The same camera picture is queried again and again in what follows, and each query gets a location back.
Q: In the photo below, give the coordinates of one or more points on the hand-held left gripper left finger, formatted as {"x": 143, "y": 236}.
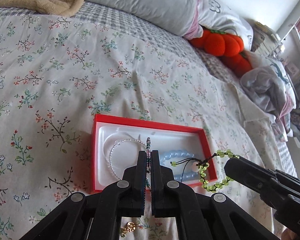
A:
{"x": 141, "y": 180}

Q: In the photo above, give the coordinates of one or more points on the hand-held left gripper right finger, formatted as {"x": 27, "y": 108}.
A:
{"x": 155, "y": 180}

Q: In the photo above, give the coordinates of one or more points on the orange pumpkin plush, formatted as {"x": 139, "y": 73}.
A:
{"x": 220, "y": 42}

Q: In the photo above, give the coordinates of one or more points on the red cardboard box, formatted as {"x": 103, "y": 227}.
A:
{"x": 207, "y": 145}

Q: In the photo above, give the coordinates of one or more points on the white printed pillow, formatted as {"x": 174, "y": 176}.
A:
{"x": 222, "y": 12}

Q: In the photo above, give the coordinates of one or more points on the crumpled pale clothes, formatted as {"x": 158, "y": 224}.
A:
{"x": 267, "y": 87}

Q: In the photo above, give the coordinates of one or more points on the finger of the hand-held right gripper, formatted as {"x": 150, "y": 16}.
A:
{"x": 247, "y": 173}

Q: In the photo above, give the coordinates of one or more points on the grey pillow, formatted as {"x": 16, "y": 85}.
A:
{"x": 145, "y": 0}

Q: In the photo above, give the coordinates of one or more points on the stack of papers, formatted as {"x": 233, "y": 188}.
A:
{"x": 263, "y": 36}

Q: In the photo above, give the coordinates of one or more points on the small gold ornament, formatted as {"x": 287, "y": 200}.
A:
{"x": 130, "y": 227}

